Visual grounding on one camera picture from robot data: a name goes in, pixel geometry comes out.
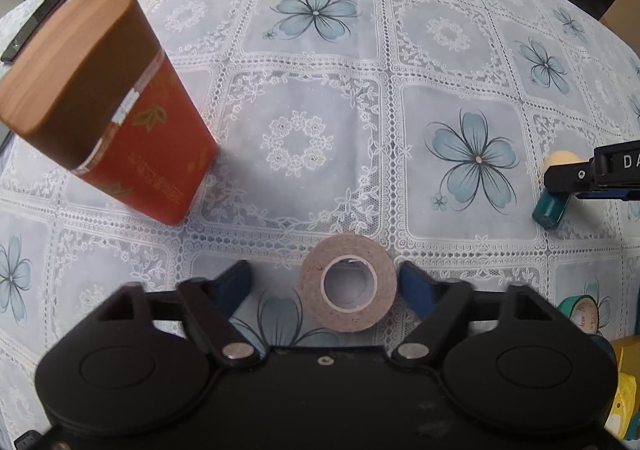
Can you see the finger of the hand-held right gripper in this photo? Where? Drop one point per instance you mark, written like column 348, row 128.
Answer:
column 570, row 175

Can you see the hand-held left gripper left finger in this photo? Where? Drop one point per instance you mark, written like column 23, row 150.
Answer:
column 234, row 287

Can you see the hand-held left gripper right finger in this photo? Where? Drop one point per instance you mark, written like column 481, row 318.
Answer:
column 414, row 290

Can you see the cream and teal toy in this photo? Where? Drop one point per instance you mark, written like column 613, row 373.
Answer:
column 552, row 210

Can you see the beige tape roll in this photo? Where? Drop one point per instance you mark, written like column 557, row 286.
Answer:
column 345, row 290

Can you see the green patterned tape roll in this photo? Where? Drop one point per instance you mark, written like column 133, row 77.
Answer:
column 580, row 312

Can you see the brown cardboard box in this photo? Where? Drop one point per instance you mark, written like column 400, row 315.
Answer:
column 622, row 5

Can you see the yellow plush toy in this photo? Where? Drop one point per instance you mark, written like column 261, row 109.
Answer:
column 625, row 390

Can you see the red tin with brown lid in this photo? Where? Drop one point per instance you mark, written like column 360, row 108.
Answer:
column 110, row 100

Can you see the black smartphone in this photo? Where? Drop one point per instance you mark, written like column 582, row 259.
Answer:
column 35, row 25

